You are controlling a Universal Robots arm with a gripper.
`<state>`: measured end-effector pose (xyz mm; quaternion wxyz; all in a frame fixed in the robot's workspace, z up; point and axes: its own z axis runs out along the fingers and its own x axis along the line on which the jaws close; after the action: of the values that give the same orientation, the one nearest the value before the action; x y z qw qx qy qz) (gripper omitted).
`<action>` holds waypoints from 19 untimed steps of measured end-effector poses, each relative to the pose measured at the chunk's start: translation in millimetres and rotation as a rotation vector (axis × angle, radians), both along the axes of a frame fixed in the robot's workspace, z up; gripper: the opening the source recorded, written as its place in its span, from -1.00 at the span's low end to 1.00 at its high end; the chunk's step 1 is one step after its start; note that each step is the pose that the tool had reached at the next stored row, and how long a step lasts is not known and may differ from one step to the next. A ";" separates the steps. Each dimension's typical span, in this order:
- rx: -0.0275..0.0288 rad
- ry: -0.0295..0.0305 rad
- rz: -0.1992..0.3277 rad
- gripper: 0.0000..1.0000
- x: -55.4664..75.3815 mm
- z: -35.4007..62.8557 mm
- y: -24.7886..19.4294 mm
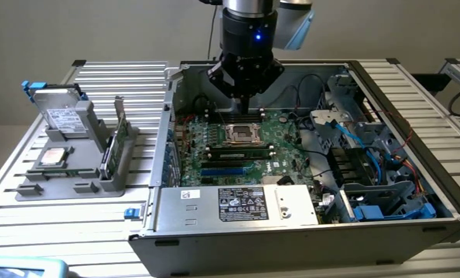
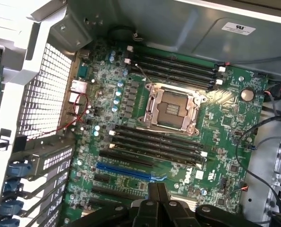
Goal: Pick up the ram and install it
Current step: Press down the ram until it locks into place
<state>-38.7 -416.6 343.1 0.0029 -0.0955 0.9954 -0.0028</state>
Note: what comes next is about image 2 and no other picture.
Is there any black RAM slot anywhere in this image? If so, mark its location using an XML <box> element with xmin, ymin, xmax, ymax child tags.
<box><xmin>111</xmin><ymin>138</ymin><xmax>203</xmax><ymax>163</ymax></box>
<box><xmin>110</xmin><ymin>144</ymin><xmax>201</xmax><ymax>169</ymax></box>
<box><xmin>130</xmin><ymin>63</ymin><xmax>215</xmax><ymax>83</ymax></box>
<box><xmin>112</xmin><ymin>131</ymin><xmax>204</xmax><ymax>156</ymax></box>
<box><xmin>114</xmin><ymin>124</ymin><xmax>202</xmax><ymax>146</ymax></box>
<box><xmin>130</xmin><ymin>56</ymin><xmax>216</xmax><ymax>76</ymax></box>
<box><xmin>131</xmin><ymin>50</ymin><xmax>218</xmax><ymax>70</ymax></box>
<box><xmin>130</xmin><ymin>70</ymin><xmax>214</xmax><ymax>90</ymax></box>

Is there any blue expansion slot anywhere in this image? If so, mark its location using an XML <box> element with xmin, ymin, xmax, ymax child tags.
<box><xmin>96</xmin><ymin>161</ymin><xmax>167</xmax><ymax>182</ymax></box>

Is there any short black expansion slot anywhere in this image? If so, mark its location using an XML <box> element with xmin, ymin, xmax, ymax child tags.
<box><xmin>94</xmin><ymin>174</ymin><xmax>110</xmax><ymax>184</ymax></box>

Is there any green motherboard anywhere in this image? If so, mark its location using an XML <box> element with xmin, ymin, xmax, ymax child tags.
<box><xmin>60</xmin><ymin>39</ymin><xmax>270</xmax><ymax>227</ymax></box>

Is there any silver CPU socket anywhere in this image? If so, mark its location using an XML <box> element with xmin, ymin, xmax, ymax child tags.
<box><xmin>136</xmin><ymin>82</ymin><xmax>207</xmax><ymax>137</ymax></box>

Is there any blue plastic card clip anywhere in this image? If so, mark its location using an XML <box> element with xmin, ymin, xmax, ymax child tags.
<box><xmin>0</xmin><ymin>200</ymin><xmax>26</xmax><ymax>216</ymax></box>
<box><xmin>0</xmin><ymin>217</ymin><xmax>21</xmax><ymax>227</ymax></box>
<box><xmin>9</xmin><ymin>160</ymin><xmax>33</xmax><ymax>178</ymax></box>
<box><xmin>2</xmin><ymin>181</ymin><xmax>26</xmax><ymax>196</ymax></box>

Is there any silver coin cell battery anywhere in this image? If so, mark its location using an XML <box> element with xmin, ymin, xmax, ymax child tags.
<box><xmin>240</xmin><ymin>87</ymin><xmax>255</xmax><ymax>102</ymax></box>

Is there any silver rear port block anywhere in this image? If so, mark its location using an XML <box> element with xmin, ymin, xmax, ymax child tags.
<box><xmin>69</xmin><ymin>79</ymin><xmax>88</xmax><ymax>104</ymax></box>

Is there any grey metal PC case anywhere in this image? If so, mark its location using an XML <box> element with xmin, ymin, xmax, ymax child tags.
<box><xmin>0</xmin><ymin>0</ymin><xmax>281</xmax><ymax>227</ymax></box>

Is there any white label sticker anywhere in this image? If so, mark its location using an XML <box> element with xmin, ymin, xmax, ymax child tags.
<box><xmin>221</xmin><ymin>21</ymin><xmax>257</xmax><ymax>35</ymax></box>

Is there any black curved cable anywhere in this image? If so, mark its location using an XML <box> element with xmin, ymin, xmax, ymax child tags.
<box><xmin>234</xmin><ymin>114</ymin><xmax>281</xmax><ymax>186</ymax></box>

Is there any thin red wire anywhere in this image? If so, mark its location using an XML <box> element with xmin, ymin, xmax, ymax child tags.
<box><xmin>26</xmin><ymin>93</ymin><xmax>89</xmax><ymax>142</ymax></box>

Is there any grey cable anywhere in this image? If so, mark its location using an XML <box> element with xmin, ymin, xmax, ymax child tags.
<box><xmin>225</xmin><ymin>56</ymin><xmax>281</xmax><ymax>66</ymax></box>

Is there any black looped wire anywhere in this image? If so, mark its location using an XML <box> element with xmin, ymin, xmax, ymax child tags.
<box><xmin>107</xmin><ymin>25</ymin><xmax>144</xmax><ymax>43</ymax></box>

